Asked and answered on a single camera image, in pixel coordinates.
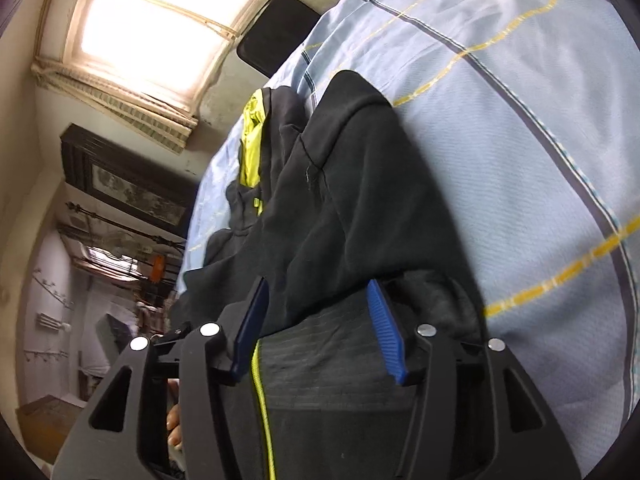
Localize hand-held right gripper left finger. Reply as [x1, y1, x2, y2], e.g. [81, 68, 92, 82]
[52, 276, 273, 480]

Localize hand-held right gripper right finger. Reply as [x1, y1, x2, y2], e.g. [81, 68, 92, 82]
[366, 280, 583, 480]

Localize black jacket with yellow lining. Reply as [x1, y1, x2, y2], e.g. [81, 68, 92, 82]
[167, 70, 488, 480]

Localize person's left hand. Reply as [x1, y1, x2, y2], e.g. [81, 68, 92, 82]
[166, 379, 185, 453]

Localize black metal rod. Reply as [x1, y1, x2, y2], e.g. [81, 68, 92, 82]
[65, 202, 187, 252]

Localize dark framed picture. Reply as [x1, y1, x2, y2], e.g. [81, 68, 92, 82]
[60, 124, 201, 236]

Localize light blue checked bed sheet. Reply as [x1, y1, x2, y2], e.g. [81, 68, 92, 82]
[175, 0, 636, 480]

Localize bright window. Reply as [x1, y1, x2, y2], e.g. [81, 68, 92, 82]
[65, 0, 291, 111]

